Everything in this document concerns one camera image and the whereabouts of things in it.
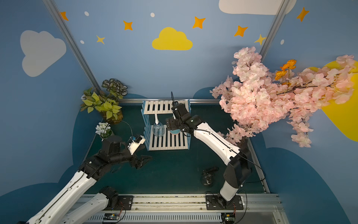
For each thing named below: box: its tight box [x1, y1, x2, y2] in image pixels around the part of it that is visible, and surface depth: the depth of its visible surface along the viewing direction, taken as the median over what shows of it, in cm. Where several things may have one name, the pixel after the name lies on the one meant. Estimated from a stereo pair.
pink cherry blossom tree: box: [210, 46, 356, 148], surface depth 59 cm
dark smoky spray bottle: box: [200, 167, 220, 187], surface depth 75 cm
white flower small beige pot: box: [95, 122, 113, 142], surface depth 92 cm
